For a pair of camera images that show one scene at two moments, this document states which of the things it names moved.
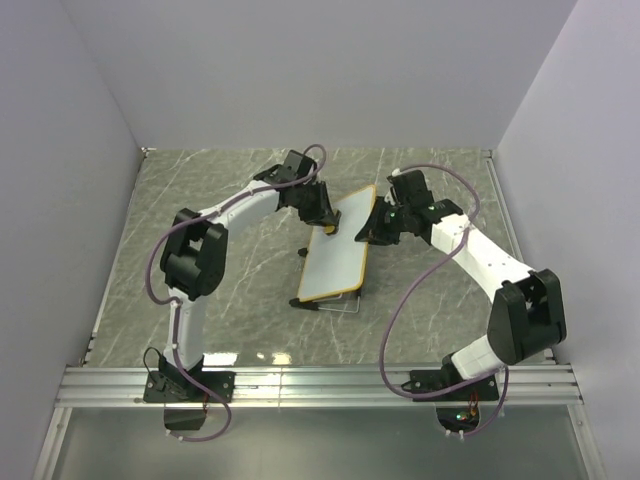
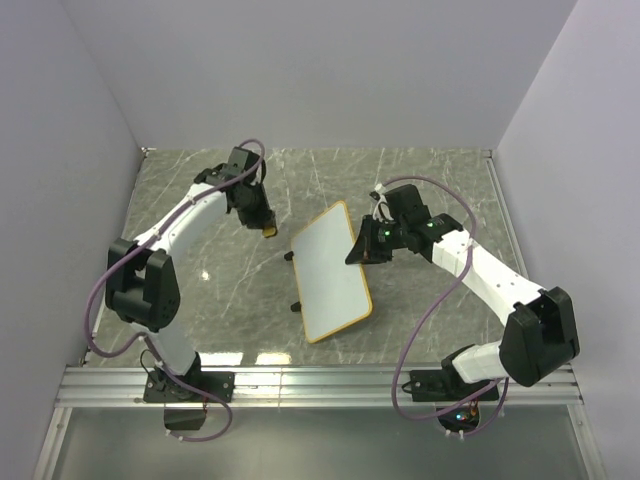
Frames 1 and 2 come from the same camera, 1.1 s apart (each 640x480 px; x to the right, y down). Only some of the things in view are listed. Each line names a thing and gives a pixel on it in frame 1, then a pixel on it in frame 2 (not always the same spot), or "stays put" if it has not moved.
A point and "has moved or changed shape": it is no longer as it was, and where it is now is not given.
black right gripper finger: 383,212 -> 369,231
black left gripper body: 312,203 -> 256,210
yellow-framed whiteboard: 337,263 has moved or changed shape
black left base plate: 173,387 stays put
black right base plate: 485,389 stays put
